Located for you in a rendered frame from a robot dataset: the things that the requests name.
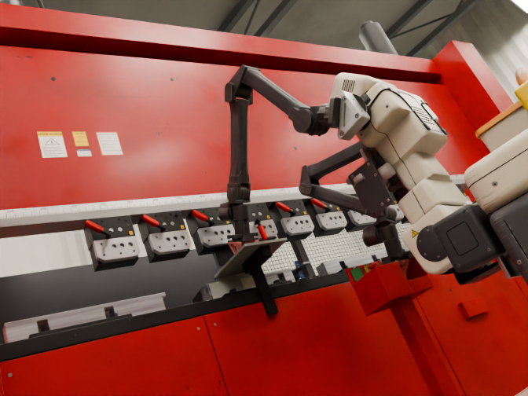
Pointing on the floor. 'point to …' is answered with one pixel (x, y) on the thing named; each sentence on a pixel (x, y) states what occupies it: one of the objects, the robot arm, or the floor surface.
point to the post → (302, 258)
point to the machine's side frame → (471, 85)
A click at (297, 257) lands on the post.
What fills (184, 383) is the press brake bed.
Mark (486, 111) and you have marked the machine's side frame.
